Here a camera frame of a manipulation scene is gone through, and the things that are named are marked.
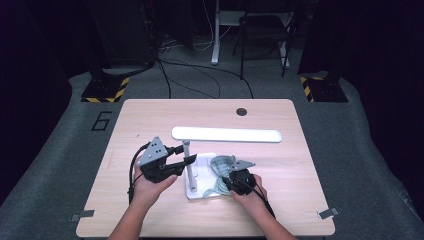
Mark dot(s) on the white desk lamp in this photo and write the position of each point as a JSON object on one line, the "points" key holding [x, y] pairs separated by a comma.
{"points": [[226, 134]]}

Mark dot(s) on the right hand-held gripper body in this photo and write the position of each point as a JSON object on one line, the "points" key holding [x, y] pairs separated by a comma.
{"points": [[241, 180]]}

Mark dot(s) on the white desk frame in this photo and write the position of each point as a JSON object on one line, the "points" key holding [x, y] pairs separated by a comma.
{"points": [[216, 36]]}

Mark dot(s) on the black cabinet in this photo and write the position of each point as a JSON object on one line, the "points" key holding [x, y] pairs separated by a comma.
{"points": [[123, 33]]}

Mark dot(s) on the grey tape strip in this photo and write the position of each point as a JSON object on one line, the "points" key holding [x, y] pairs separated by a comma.
{"points": [[328, 213], [83, 214]]}

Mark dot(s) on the black round table grommet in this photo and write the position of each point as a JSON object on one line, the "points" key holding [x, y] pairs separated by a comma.
{"points": [[241, 112]]}

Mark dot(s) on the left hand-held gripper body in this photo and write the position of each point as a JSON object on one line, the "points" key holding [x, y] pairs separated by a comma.
{"points": [[154, 156]]}

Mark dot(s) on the person's left hand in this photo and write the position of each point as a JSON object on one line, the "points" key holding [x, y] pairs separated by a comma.
{"points": [[151, 190]]}

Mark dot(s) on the black chair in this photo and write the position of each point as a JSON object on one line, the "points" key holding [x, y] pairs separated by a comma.
{"points": [[263, 30]]}

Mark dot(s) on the black stand with striped base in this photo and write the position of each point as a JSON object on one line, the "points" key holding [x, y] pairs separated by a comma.
{"points": [[325, 90], [106, 87]]}

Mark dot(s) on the person's right hand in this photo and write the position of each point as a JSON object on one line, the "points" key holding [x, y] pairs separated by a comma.
{"points": [[250, 200]]}

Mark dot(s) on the light blue cloth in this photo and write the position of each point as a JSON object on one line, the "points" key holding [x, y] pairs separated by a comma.
{"points": [[220, 165]]}

